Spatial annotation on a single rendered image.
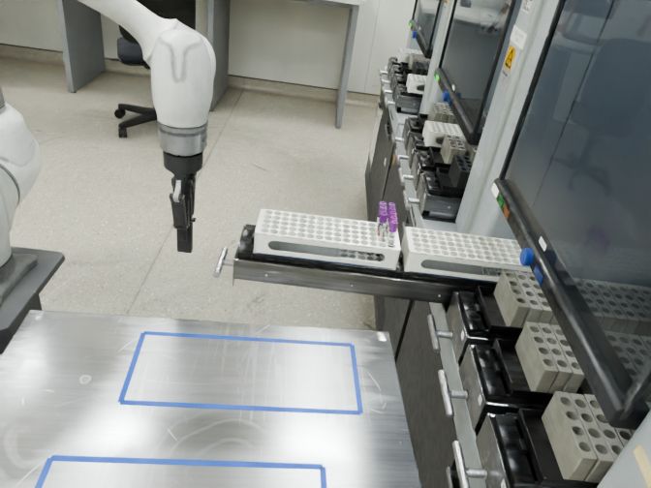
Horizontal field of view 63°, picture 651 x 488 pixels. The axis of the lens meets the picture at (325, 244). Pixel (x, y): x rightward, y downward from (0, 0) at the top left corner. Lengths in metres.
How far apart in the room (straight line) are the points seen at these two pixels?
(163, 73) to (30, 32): 4.22
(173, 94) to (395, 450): 0.67
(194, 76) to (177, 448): 0.59
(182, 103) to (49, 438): 0.56
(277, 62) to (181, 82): 3.66
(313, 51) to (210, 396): 3.95
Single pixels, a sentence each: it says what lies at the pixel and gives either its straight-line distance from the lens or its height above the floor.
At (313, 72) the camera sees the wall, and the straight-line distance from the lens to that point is 4.62.
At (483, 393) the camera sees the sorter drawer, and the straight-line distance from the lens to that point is 0.94.
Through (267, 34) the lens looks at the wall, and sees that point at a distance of 4.59.
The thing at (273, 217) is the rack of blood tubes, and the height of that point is 0.86.
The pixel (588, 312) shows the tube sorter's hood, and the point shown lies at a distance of 0.81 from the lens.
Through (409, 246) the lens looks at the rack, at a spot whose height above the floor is 0.86.
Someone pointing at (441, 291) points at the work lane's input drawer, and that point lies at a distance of 1.14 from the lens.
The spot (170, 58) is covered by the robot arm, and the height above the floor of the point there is 1.18.
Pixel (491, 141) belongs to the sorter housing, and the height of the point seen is 1.01.
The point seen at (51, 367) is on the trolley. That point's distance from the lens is 0.90.
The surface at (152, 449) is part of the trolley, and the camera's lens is 0.77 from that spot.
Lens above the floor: 1.44
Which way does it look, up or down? 33 degrees down
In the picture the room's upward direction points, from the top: 9 degrees clockwise
